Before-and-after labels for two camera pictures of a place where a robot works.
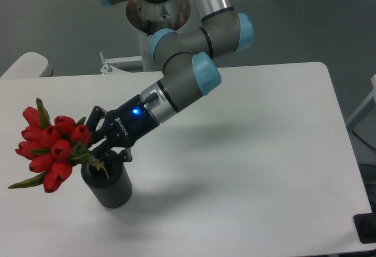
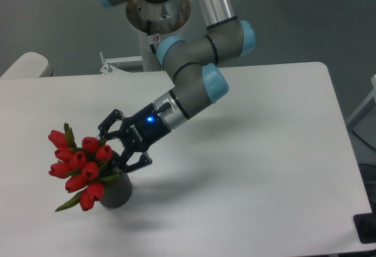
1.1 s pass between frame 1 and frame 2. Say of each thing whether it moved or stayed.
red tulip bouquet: moved
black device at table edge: stayed
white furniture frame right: stayed
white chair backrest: stayed
